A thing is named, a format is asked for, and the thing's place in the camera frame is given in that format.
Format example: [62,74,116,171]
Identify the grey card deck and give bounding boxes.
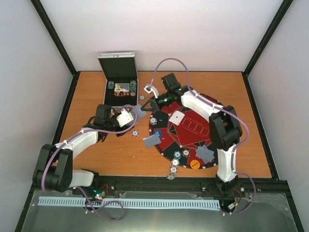
[131,104,147,121]

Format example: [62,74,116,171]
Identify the poker chip stack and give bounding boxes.
[149,117,157,126]

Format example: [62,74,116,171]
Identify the ace of diamonds card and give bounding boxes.
[169,111,185,126]

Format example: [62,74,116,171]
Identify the blue small blind button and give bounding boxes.
[153,130,162,137]

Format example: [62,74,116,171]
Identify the blue patterned playing card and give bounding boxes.
[199,148,214,163]
[143,133,161,148]
[196,146,211,159]

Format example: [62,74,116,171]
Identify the blue green fifty chip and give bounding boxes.
[173,151,182,160]

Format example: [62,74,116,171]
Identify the blue orange ten chip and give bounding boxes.
[169,166,178,174]
[171,159,180,166]

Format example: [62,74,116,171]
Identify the orange big blind button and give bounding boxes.
[190,159,200,170]

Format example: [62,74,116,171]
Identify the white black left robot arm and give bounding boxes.
[32,104,137,195]

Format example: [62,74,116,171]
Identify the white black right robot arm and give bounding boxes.
[141,73,242,195]

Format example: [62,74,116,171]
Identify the right poker chip row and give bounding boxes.
[129,80,137,96]

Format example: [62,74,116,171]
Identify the poker chip row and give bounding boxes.
[107,81,115,89]
[129,80,137,96]

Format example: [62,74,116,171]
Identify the red dice row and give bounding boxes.
[114,92,129,97]

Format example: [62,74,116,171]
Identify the boxed playing card deck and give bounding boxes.
[114,83,130,93]

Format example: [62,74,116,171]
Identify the aluminium poker chip case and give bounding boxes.
[98,52,139,108]

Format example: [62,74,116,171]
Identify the left poker chip row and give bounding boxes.
[107,81,115,89]

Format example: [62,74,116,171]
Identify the round red black poker mat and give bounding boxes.
[149,102,218,169]

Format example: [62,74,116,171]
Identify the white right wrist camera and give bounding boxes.
[144,84,159,99]

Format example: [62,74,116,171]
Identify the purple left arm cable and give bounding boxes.
[41,104,138,222]

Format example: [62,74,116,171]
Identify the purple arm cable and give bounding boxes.
[41,104,138,222]
[151,58,256,216]

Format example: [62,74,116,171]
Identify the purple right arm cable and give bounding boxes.
[151,58,256,216]

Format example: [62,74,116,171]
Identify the light blue slotted cable duct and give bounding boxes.
[37,196,220,211]

